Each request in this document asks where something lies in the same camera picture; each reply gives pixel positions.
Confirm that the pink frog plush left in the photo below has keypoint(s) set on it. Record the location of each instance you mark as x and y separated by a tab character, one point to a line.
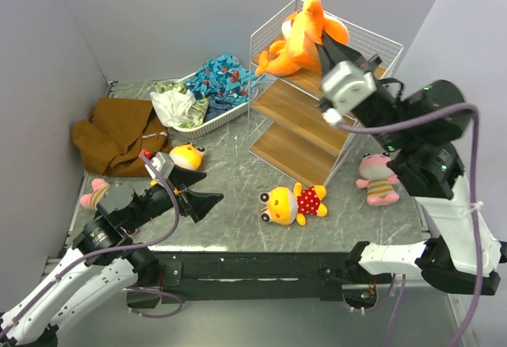
99	187

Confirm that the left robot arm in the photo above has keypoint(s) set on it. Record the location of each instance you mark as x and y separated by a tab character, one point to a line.
103	259

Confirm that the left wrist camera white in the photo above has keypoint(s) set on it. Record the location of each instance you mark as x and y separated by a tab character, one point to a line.
159	165

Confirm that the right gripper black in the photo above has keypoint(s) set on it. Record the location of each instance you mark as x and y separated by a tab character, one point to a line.
333	50

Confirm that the white wire wooden shelf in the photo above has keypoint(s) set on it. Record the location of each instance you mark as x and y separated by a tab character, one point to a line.
299	142

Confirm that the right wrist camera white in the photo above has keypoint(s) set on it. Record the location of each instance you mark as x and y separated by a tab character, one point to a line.
343	89

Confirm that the blue patterned cloth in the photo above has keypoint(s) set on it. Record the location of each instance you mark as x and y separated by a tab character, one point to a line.
223	82

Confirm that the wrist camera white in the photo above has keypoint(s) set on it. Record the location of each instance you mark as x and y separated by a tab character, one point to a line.
159	165
343	89

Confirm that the large orange shark plush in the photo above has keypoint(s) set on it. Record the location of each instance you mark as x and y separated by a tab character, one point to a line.
275	61

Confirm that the brown garment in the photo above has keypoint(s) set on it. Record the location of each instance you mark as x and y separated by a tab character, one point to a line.
118	129

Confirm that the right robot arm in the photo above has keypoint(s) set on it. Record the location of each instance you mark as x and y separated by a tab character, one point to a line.
419	131

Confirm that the pink frog plush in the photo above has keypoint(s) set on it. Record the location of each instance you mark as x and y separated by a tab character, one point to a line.
99	187
377	179

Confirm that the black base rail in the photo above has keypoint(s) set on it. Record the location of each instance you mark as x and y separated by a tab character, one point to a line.
200	276

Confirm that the pink frog plush right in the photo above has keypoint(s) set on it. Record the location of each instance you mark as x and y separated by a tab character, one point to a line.
377	179

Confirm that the white green cloth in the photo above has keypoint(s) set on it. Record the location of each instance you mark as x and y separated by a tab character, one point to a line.
176	105

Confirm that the yellow frog plush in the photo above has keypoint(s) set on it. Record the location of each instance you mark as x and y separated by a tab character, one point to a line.
285	206
187	156

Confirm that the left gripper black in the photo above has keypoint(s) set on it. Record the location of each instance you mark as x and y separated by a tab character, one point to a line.
197	204

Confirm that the white laundry basket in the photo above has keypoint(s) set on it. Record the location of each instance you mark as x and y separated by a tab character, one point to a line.
214	119

